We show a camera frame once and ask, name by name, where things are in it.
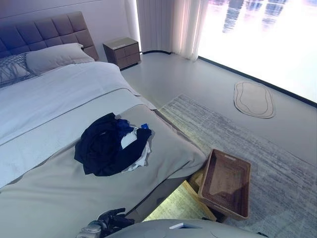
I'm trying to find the white duvet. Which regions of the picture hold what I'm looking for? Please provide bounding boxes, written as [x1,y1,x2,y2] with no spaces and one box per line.
[0,61,158,190]

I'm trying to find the white garment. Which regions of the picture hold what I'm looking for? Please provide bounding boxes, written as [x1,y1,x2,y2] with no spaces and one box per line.
[120,126,152,174]

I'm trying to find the light wooden platform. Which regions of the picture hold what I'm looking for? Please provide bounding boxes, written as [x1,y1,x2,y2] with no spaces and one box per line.
[183,171,217,221]

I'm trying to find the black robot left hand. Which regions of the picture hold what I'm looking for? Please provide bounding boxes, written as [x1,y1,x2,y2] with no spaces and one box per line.
[97,207,136,235]

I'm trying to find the beige oval rug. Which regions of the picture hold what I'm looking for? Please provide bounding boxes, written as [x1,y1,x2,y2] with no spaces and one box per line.
[233,81,276,119]

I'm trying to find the blue garment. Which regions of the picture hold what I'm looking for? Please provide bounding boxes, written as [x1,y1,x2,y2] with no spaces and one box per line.
[116,119,136,136]

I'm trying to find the white sheer curtain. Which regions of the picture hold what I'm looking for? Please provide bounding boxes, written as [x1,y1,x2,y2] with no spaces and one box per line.
[135,0,210,61]

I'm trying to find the brown nightstand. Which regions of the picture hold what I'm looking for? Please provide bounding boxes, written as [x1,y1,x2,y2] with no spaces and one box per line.
[103,37,141,70]

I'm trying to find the brown wicker basket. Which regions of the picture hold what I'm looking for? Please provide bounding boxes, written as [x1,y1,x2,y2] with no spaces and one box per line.
[197,148,252,222]

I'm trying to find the large grey striped rug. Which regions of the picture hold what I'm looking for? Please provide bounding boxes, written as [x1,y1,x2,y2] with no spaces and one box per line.
[143,93,317,238]

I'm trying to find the dark navy garment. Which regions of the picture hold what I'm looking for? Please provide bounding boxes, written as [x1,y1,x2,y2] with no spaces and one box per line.
[74,113,152,177]

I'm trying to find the beige bed blanket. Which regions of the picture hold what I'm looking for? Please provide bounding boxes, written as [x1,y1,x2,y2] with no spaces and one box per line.
[0,104,208,238]

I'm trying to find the brown tufted headboard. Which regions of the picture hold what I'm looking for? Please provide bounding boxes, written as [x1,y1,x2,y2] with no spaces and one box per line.
[0,11,100,61]

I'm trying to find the grey robot torso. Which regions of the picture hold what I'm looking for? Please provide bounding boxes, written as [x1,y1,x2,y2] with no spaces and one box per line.
[105,218,267,238]

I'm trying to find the grey patterned pillow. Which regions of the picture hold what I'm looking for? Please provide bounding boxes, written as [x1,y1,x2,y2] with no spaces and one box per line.
[0,52,37,88]

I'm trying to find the beige pillow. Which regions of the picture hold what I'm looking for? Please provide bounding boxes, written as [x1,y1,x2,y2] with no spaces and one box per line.
[25,42,95,76]

